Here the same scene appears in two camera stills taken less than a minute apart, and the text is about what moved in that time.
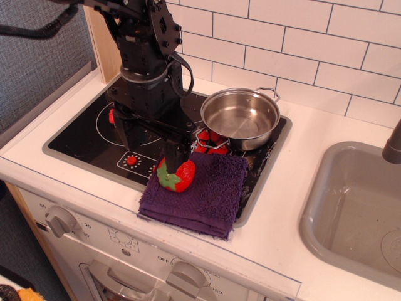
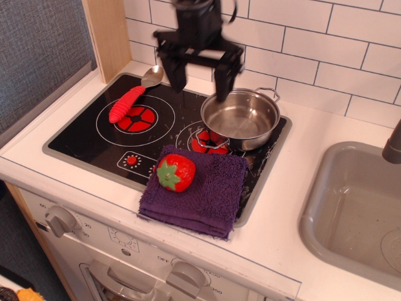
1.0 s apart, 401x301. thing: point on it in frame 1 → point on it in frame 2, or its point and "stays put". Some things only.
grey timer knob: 60,220 stays put
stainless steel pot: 244,118 stays put
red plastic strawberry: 178,182 stays put
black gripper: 151,95 → 199,38
